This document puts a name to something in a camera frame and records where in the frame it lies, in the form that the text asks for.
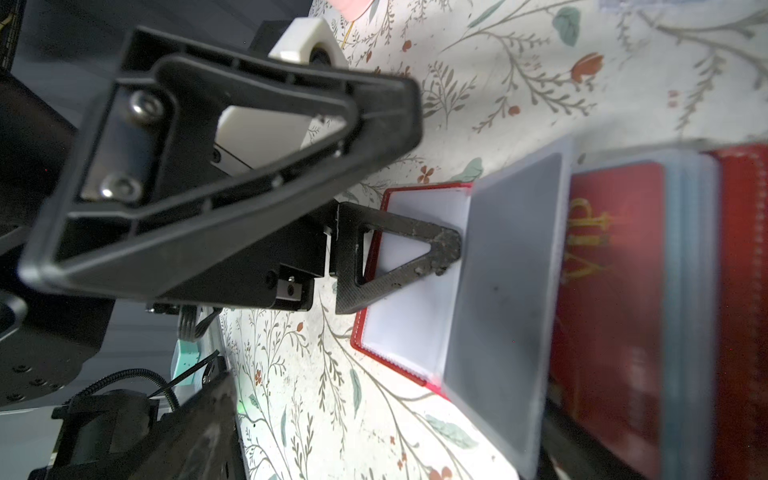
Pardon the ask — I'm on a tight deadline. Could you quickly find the red vip card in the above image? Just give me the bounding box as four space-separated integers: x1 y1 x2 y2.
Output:
550 162 666 479

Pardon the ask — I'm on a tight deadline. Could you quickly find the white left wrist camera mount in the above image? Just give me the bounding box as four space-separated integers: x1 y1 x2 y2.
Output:
210 17 348 176

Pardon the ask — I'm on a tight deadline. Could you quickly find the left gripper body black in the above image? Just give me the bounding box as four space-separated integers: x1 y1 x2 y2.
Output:
146 200 339 311

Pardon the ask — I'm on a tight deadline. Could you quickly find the floral table mat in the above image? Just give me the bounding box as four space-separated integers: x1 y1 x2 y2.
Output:
222 1 767 479

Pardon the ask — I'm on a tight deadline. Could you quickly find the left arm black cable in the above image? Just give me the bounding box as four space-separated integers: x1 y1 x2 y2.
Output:
71 367 181 415

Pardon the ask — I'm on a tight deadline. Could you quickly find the red leather card holder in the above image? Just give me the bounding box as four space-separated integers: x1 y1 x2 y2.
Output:
351 141 767 479

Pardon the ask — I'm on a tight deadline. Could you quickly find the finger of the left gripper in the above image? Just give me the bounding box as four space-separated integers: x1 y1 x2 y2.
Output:
18 27 422 299
335 202 462 315

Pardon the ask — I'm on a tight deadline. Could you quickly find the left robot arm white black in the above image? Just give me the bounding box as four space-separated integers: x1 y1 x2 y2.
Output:
1 27 462 406

